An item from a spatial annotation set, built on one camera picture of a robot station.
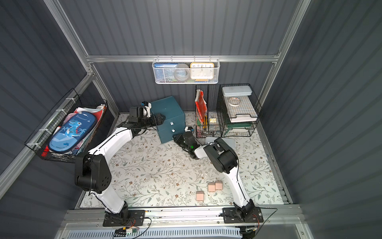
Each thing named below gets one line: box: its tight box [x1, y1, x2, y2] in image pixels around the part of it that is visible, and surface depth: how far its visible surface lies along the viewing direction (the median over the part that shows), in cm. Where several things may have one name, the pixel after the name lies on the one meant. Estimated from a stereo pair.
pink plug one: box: [207, 182, 216, 192], surface depth 84 cm
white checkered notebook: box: [223, 95, 259, 119], surface depth 99 cm
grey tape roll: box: [174, 63, 191, 82], surface depth 89 cm
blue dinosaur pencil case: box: [48, 111, 97, 153], surface depth 66 cm
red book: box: [194, 89, 208, 124], surface depth 110 cm
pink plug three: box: [195, 190, 205, 202], surface depth 80 cm
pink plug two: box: [214, 180, 223, 191], surface depth 84 cm
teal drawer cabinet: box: [150, 95, 186, 144], surface depth 96 cm
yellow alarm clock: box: [190, 62, 215, 82], surface depth 90 cm
